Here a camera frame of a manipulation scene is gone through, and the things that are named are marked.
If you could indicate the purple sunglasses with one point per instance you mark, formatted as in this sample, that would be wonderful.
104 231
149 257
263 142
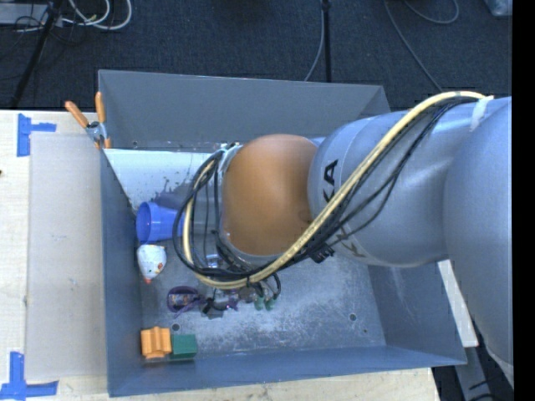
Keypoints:
179 303

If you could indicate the pale wood flat board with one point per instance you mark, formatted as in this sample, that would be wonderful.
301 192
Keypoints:
62 245

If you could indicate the dark green toy block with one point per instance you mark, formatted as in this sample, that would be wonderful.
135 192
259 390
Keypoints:
184 345

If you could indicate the blue plastic cup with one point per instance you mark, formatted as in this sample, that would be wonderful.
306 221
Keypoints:
155 224

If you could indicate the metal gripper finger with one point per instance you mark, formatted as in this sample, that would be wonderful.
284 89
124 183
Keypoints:
215 313
209 303

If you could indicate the white toy chicken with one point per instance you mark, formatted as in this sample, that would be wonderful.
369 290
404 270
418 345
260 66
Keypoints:
150 259

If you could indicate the orange toy block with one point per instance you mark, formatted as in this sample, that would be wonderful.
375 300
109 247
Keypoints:
155 341

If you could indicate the grey metal bin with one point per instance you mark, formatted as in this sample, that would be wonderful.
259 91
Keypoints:
317 324

